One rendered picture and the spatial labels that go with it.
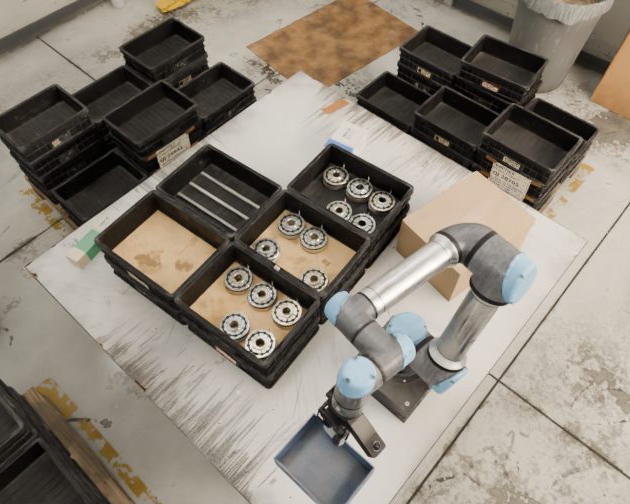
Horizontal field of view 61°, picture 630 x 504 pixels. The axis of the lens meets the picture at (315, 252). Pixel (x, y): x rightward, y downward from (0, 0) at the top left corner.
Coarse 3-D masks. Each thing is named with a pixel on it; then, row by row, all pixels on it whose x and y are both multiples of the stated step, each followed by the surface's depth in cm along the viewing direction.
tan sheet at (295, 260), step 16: (272, 224) 207; (256, 240) 203; (288, 240) 203; (336, 240) 203; (288, 256) 199; (304, 256) 199; (320, 256) 199; (336, 256) 199; (352, 256) 199; (336, 272) 195
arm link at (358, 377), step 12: (348, 360) 109; (360, 360) 110; (348, 372) 108; (360, 372) 108; (372, 372) 108; (336, 384) 112; (348, 384) 107; (360, 384) 106; (372, 384) 107; (336, 396) 114; (348, 396) 109; (360, 396) 108; (348, 408) 113; (360, 408) 114
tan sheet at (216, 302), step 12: (216, 288) 192; (204, 300) 189; (216, 300) 189; (228, 300) 189; (240, 300) 189; (204, 312) 187; (216, 312) 187; (228, 312) 186; (240, 312) 186; (252, 312) 186; (264, 312) 186; (288, 312) 186; (216, 324) 184; (252, 324) 184; (264, 324) 184; (276, 336) 181
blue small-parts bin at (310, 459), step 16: (304, 432) 140; (320, 432) 141; (288, 448) 137; (304, 448) 139; (320, 448) 138; (336, 448) 138; (352, 448) 132; (288, 464) 137; (304, 464) 136; (320, 464) 136; (336, 464) 136; (352, 464) 136; (368, 464) 131; (304, 480) 134; (320, 480) 134; (336, 480) 134; (352, 480) 134; (320, 496) 132; (336, 496) 132; (352, 496) 126
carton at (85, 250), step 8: (104, 216) 218; (112, 216) 218; (96, 224) 216; (104, 224) 216; (88, 232) 214; (96, 232) 214; (80, 240) 212; (88, 240) 212; (72, 248) 210; (80, 248) 210; (88, 248) 210; (96, 248) 213; (72, 256) 208; (80, 256) 208; (88, 256) 211; (80, 264) 209
